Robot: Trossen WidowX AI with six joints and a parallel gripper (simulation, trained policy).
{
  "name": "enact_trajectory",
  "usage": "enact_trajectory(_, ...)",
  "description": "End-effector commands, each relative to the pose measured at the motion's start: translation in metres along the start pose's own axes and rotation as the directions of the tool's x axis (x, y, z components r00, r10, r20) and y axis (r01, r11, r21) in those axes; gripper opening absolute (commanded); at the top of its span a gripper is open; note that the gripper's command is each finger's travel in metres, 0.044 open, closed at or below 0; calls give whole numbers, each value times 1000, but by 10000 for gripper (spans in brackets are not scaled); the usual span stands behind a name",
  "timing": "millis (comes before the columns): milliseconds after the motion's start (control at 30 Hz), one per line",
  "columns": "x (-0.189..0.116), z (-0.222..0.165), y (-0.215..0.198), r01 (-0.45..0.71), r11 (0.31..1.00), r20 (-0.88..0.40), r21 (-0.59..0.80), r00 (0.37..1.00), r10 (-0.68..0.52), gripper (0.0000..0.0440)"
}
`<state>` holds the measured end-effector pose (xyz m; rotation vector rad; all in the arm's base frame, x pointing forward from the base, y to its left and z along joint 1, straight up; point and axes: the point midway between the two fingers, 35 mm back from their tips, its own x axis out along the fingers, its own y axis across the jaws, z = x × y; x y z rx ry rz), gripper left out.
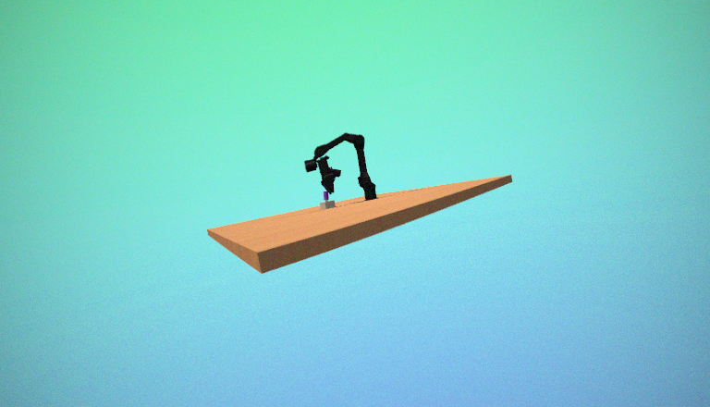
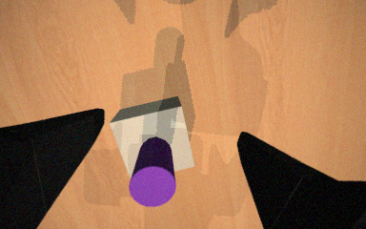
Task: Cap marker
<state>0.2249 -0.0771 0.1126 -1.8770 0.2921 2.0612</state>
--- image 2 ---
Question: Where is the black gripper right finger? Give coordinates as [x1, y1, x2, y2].
[237, 132, 366, 229]

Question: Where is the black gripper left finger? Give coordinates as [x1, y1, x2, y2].
[0, 108, 104, 229]

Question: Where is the cream white block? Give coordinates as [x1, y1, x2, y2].
[109, 96, 194, 179]

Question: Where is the purple marker cap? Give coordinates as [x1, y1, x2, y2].
[129, 137, 176, 207]

